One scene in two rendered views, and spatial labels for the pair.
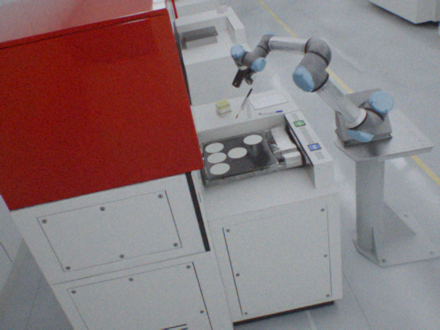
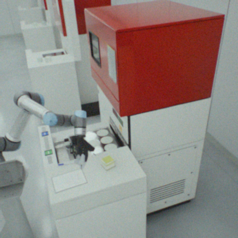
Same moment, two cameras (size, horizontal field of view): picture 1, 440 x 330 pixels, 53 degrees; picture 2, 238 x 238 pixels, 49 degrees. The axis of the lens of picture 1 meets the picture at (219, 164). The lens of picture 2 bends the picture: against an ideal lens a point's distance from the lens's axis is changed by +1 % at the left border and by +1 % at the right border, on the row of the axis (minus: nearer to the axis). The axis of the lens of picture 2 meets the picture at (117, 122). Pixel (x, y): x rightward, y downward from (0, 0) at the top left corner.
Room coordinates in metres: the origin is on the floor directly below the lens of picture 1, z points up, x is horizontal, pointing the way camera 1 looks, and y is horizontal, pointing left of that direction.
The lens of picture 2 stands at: (3.64, -0.39, 2.18)
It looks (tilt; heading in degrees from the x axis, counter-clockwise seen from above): 33 degrees down; 163
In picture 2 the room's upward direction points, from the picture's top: 3 degrees counter-clockwise
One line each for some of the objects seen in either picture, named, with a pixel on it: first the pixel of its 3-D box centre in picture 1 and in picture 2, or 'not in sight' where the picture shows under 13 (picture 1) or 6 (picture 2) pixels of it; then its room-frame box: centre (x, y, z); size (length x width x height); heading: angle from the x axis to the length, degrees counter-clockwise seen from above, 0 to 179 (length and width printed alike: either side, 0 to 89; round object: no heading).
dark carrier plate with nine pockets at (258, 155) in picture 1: (236, 154); (94, 143); (1.98, -0.10, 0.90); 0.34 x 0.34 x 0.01; 1
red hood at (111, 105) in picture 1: (95, 77); (145, 51); (1.78, 0.43, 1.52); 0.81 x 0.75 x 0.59; 1
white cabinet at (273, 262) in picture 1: (264, 211); (90, 195); (2.06, -0.20, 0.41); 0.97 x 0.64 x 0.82; 1
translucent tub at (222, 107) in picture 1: (222, 107); (108, 162); (2.36, -0.09, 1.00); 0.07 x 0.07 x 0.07; 16
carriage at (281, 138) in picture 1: (285, 146); (62, 155); (2.00, -0.36, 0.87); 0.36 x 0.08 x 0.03; 1
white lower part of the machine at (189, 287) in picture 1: (155, 267); (146, 157); (1.78, 0.46, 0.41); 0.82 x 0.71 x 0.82; 1
